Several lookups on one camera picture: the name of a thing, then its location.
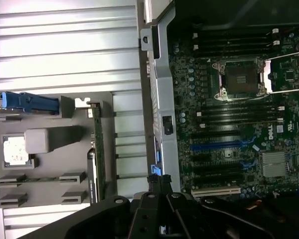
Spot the white expansion slot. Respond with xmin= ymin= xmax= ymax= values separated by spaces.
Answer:
xmin=190 ymin=185 xmax=242 ymax=199

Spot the long black expansion slot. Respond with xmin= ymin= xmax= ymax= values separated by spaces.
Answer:
xmin=193 ymin=172 xmax=244 ymax=184
xmin=190 ymin=130 xmax=241 ymax=139
xmin=192 ymin=161 xmax=242 ymax=172

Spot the blue expansion slot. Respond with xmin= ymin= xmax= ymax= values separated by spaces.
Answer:
xmin=190 ymin=140 xmax=255 ymax=152

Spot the grey parts rack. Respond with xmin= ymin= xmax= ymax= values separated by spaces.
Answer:
xmin=0 ymin=92 xmax=115 ymax=209

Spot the silver finned chipset heatsink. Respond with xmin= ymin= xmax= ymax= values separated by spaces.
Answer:
xmin=260 ymin=151 xmax=290 ymax=178

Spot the black open PC case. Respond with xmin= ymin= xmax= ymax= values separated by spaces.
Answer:
xmin=138 ymin=0 xmax=299 ymax=239

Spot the CPU socket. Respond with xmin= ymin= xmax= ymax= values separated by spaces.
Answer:
xmin=211 ymin=58 xmax=267 ymax=102

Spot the silver CPU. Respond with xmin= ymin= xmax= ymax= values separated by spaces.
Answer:
xmin=2 ymin=135 xmax=32 ymax=166

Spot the hard disk with blue carrier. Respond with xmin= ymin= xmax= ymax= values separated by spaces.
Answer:
xmin=0 ymin=91 xmax=60 ymax=120

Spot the silver socket cover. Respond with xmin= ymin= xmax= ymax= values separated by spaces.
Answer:
xmin=263 ymin=51 xmax=299 ymax=94

